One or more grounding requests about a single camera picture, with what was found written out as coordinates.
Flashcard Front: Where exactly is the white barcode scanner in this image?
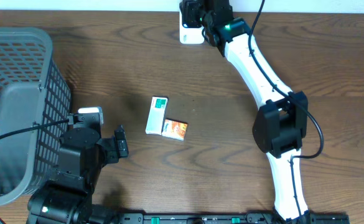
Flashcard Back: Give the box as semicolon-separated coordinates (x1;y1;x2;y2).
179;1;204;45

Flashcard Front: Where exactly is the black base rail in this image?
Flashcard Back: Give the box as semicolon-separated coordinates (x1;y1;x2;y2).
118;212;350;224

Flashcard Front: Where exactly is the white green Panadol box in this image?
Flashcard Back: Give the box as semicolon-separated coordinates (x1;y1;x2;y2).
145;96;168;135

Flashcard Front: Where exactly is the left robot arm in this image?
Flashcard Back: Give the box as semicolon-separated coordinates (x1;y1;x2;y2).
27;126;129;223

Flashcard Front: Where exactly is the black camera cable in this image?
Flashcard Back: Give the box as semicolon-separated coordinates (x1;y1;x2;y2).
246;0;325;223
0;119;70;224

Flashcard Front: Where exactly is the small orange box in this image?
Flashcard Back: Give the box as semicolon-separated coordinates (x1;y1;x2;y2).
161;119;188;141

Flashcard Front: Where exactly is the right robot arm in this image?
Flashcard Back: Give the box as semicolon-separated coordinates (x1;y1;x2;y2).
179;0;310;223

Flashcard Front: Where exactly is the grey plastic mesh basket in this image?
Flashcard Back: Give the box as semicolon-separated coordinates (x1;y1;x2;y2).
0;27;71;206

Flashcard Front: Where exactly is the black left camera cable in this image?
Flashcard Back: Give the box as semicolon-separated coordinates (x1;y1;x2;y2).
0;119;70;224

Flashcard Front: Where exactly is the black right camera cable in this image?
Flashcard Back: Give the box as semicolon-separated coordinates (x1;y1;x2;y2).
246;0;325;223

